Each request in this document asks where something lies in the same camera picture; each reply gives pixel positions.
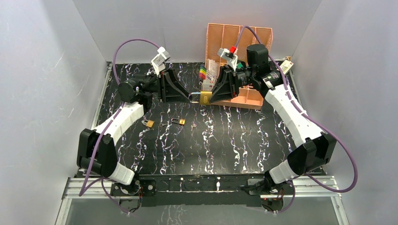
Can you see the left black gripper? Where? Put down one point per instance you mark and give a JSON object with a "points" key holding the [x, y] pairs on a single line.
{"points": [[163, 85]]}

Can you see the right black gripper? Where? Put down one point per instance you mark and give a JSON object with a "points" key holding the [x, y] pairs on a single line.
{"points": [[227, 86]]}

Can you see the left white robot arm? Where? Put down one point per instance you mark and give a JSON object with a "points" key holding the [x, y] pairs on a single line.
{"points": [[96, 147]]}

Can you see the brass padlock with keys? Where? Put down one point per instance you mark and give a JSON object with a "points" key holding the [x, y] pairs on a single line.
{"points": [[148, 123]]}

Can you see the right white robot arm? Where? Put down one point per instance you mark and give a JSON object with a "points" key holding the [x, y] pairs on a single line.
{"points": [[314, 147]]}

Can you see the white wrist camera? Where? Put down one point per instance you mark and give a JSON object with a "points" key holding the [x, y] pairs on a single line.
{"points": [[158, 62], [230, 57]]}

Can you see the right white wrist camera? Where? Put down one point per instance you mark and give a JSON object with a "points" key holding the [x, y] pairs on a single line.
{"points": [[230, 57]]}

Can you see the brass long-shackle padlock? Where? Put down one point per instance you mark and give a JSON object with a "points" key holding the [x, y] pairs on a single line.
{"points": [[178, 121]]}

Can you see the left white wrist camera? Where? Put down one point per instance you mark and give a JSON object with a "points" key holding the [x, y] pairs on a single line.
{"points": [[158, 62]]}

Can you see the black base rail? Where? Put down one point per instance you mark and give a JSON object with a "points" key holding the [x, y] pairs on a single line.
{"points": [[199, 189]]}

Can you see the white card boxes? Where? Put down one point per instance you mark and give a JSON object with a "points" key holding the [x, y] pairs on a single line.
{"points": [[211, 76]]}

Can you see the orange plastic file organizer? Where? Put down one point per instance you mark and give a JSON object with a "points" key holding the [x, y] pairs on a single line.
{"points": [[245, 40]]}

